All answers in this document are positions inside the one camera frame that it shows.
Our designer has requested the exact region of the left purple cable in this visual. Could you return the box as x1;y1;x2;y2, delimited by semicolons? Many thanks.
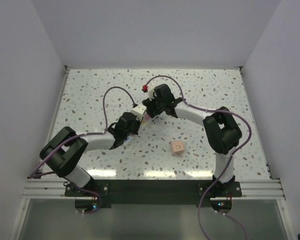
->
29;86;141;216

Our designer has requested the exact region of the pink cube socket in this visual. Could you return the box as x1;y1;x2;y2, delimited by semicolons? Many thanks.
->
170;140;185;156

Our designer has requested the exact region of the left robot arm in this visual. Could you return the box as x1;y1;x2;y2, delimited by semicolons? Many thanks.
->
39;110;146;196

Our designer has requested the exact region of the purple cable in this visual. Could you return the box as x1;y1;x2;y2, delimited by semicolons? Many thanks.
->
142;74;253;240
29;86;141;216

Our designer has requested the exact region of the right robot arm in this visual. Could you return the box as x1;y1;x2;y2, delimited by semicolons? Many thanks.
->
142;84;242;197

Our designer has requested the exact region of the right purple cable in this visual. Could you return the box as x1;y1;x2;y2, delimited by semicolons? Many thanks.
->
142;74;253;240

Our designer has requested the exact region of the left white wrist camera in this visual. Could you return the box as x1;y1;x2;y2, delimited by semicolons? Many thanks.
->
130;104;147;122

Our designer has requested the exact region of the white power strip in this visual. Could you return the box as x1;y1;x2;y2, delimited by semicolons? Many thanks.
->
123;113;152;148

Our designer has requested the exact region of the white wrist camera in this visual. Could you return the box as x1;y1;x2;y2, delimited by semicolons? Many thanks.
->
130;104;147;122
142;83;156;101

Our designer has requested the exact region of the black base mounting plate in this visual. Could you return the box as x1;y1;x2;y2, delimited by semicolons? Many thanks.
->
63;179;243;211

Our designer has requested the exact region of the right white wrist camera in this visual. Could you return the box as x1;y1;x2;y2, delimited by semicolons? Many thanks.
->
142;83;156;101

